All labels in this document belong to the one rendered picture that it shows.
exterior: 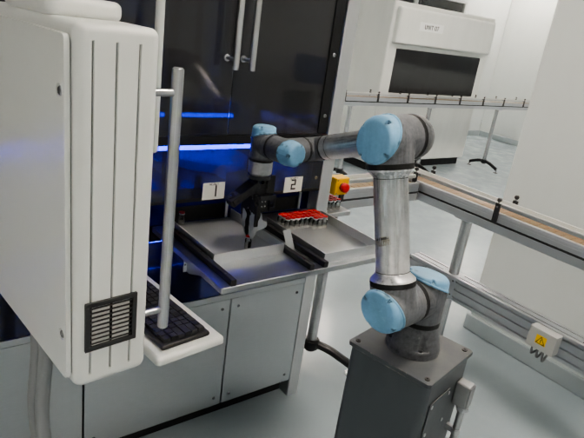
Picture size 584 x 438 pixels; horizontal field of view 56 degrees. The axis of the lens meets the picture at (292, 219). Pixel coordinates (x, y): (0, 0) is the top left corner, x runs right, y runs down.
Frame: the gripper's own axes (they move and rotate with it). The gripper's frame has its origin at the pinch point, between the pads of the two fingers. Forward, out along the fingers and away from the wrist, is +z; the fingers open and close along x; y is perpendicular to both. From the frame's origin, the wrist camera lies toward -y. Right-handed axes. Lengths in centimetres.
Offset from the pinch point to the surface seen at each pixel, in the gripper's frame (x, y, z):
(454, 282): 1, 123, 41
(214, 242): 8.2, -7.2, 5.1
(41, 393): -5, -64, 36
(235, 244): 4.1, -1.7, 5.2
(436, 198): 19, 121, 4
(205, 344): -32.4, -31.4, 14.1
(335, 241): -5.1, 34.8, 5.2
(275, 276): -20.1, -2.3, 5.8
